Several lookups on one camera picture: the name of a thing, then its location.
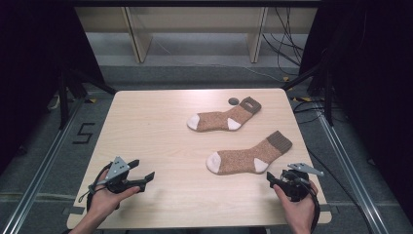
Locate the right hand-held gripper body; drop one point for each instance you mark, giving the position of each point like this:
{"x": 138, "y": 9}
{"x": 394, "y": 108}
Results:
{"x": 295, "y": 187}

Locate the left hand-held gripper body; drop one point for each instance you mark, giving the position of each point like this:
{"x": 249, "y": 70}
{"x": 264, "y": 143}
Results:
{"x": 117, "y": 169}

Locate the brown sock with plain cuff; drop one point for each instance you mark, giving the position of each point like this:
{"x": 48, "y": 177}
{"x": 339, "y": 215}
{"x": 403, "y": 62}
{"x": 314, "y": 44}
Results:
{"x": 246, "y": 157}

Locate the brown sock with cuff label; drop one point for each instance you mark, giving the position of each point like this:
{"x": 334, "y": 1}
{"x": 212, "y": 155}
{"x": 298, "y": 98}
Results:
{"x": 220, "y": 119}

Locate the person's right hand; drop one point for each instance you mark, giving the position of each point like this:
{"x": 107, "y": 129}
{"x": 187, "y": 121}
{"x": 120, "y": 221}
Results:
{"x": 300, "y": 211}

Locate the person's left hand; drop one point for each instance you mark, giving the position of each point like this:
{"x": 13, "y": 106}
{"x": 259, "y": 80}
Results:
{"x": 104, "y": 201}

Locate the dark round table grommet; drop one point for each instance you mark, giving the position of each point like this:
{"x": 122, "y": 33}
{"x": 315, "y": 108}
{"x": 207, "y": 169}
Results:
{"x": 233, "y": 101}

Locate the black metal stand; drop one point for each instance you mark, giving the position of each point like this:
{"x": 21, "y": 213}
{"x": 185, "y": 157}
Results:
{"x": 63, "y": 97}
{"x": 328, "y": 97}

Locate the black curtain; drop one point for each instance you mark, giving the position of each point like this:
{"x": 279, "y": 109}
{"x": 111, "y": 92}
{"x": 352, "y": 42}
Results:
{"x": 373, "y": 81}
{"x": 29, "y": 65}

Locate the light wooden shelf unit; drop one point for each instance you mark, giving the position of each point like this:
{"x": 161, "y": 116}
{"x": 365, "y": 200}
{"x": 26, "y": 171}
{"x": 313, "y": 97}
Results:
{"x": 195, "y": 19}

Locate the grey table corner bracket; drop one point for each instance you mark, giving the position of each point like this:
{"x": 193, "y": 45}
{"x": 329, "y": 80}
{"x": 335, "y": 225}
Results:
{"x": 74, "y": 210}
{"x": 328, "y": 208}

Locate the aluminium floor rail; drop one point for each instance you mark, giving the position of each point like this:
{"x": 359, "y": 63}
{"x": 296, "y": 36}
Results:
{"x": 350, "y": 175}
{"x": 45, "y": 165}

